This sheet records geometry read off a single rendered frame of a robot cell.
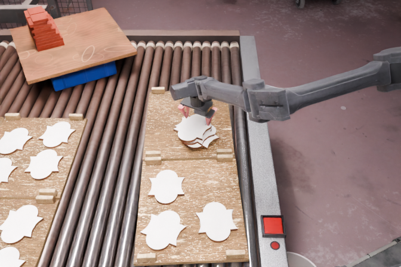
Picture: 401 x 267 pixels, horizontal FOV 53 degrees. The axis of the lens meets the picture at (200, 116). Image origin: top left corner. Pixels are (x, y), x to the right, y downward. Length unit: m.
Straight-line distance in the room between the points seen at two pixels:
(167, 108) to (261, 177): 0.52
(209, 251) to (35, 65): 1.15
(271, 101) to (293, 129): 2.06
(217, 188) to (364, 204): 1.46
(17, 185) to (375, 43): 3.48
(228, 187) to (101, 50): 0.93
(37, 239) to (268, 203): 0.77
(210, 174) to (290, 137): 1.58
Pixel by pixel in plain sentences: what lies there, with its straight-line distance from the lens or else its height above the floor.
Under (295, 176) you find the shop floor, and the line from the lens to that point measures 2.76.
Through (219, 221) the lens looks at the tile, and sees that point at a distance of 1.36.
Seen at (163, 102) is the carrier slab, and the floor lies 0.94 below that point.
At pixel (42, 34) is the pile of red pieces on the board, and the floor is 1.12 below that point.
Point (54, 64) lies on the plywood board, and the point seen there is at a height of 1.04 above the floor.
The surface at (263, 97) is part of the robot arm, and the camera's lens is 1.02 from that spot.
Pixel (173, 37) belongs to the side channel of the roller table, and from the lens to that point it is 2.23.
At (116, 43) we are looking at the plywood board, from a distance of 2.02.
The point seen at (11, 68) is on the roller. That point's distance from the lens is 2.26.
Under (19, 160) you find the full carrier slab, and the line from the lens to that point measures 1.68.
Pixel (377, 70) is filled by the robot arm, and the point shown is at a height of 1.46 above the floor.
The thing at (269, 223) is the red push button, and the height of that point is 0.93.
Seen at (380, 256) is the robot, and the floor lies 0.24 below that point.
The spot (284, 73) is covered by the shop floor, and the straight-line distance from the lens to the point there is 3.61.
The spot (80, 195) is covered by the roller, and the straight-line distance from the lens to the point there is 1.52.
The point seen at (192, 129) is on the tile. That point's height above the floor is 0.99.
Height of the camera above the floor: 2.08
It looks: 42 degrees down
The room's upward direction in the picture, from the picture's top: 1 degrees counter-clockwise
